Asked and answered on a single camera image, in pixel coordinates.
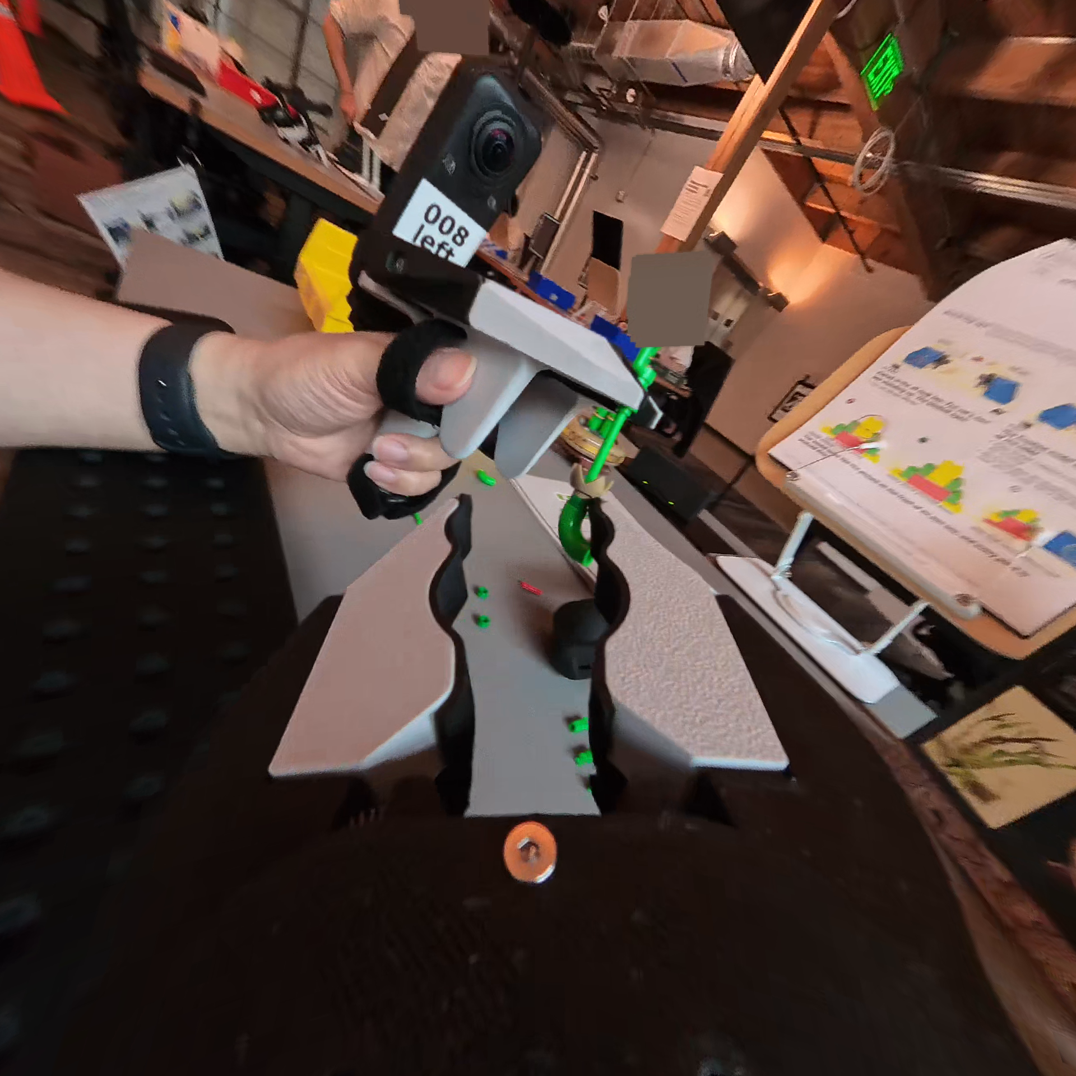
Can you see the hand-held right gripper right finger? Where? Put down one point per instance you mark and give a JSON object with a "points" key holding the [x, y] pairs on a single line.
{"points": [[689, 672]]}

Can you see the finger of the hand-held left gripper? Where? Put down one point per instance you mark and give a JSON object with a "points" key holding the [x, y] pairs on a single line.
{"points": [[555, 340]]}

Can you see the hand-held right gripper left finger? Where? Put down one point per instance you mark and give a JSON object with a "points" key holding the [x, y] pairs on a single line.
{"points": [[370, 672]]}

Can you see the green lego plant stem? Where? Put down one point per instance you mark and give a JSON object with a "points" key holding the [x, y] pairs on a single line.
{"points": [[568, 529]]}

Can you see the lego instruction booklet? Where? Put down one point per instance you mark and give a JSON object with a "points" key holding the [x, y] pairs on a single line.
{"points": [[958, 437]]}

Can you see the person's left hand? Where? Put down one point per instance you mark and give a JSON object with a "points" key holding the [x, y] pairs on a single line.
{"points": [[303, 395]]}

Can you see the round tan object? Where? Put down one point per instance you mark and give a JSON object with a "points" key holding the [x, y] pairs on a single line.
{"points": [[588, 437]]}

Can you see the black rounded object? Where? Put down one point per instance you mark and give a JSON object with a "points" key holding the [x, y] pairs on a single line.
{"points": [[578, 639]]}

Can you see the book stand with white base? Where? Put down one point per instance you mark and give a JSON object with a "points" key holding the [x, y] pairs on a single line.
{"points": [[849, 668]]}

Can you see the yellow box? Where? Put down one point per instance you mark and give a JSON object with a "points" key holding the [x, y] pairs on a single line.
{"points": [[324, 269]]}

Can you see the black box with green light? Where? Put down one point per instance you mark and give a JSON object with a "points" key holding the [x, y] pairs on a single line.
{"points": [[668, 483]]}

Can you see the paper notice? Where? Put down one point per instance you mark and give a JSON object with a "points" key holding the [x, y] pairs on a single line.
{"points": [[691, 202]]}

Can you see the long workbench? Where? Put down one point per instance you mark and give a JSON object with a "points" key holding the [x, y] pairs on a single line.
{"points": [[252, 143]]}

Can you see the black perforated board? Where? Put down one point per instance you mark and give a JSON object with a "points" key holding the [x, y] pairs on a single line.
{"points": [[143, 672]]}

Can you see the cardboard box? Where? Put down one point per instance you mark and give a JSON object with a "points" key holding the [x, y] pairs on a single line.
{"points": [[210, 277]]}

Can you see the photo leaflet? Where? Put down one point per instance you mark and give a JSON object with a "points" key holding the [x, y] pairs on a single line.
{"points": [[155, 214]]}

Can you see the plant picture card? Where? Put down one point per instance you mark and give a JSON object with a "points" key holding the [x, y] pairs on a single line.
{"points": [[1000, 756]]}

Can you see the black wristband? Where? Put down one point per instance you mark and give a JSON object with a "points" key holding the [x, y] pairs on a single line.
{"points": [[168, 387]]}

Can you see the green exit sign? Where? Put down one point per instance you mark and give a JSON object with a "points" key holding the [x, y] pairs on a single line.
{"points": [[883, 67]]}

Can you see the silver air duct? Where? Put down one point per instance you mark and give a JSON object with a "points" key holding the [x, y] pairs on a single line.
{"points": [[672, 52]]}

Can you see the wooden post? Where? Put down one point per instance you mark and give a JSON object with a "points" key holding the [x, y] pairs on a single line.
{"points": [[756, 126]]}

